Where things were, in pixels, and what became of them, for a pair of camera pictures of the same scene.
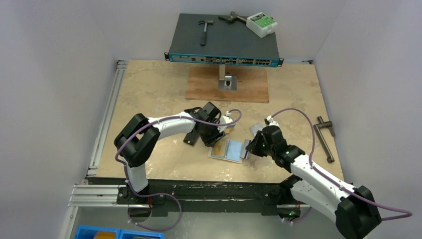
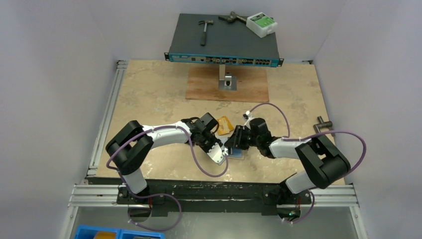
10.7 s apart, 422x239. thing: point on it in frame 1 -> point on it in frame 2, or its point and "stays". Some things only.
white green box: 261,24 stays
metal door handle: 323,124 stays
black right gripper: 256,144 -> 239,138
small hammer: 203,35 stays
